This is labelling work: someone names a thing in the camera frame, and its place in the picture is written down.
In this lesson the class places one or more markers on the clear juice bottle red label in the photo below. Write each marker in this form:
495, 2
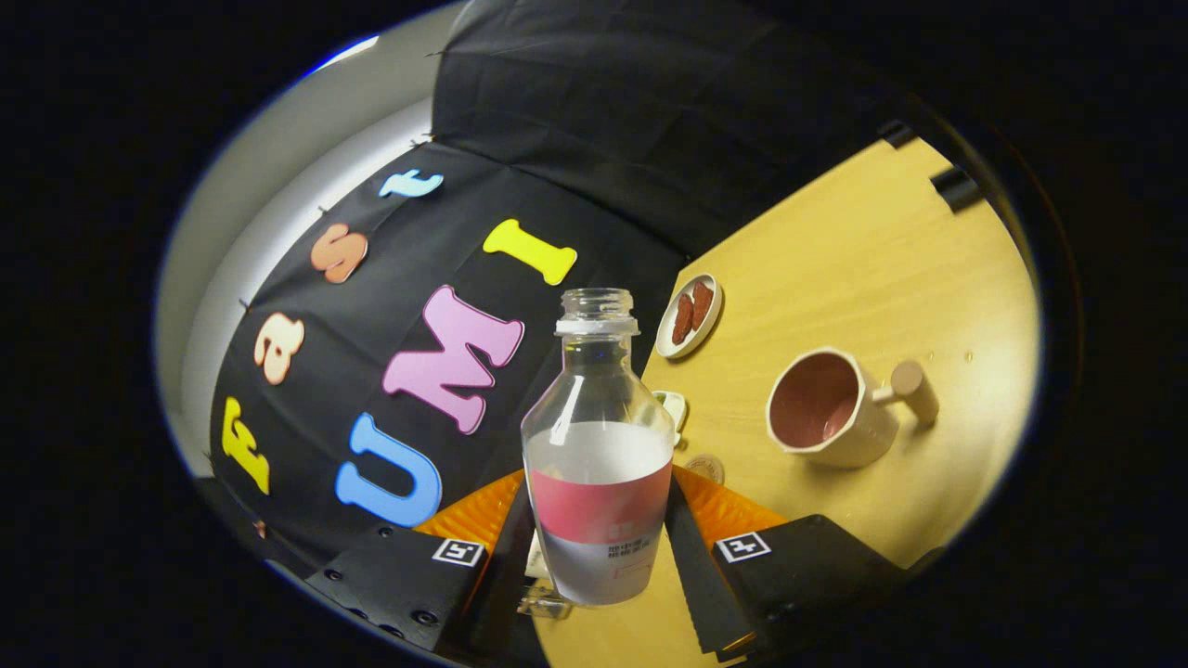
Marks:
594, 520

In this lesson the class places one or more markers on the wooden table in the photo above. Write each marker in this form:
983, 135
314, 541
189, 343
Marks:
835, 278

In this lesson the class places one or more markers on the black backdrop cloth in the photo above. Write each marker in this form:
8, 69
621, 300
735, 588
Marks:
650, 139

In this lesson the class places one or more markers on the red sausage piece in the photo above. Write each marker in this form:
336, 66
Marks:
702, 304
682, 320

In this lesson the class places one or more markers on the white divided bean dish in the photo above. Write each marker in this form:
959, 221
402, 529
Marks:
673, 408

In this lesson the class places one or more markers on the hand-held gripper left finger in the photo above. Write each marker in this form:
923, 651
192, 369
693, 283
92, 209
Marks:
497, 594

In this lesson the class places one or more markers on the round brown coaster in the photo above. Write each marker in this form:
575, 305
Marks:
705, 466

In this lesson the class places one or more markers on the white oval plate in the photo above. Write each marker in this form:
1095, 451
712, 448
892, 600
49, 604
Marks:
713, 320

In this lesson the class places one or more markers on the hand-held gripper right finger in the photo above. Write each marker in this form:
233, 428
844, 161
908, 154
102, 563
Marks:
696, 584

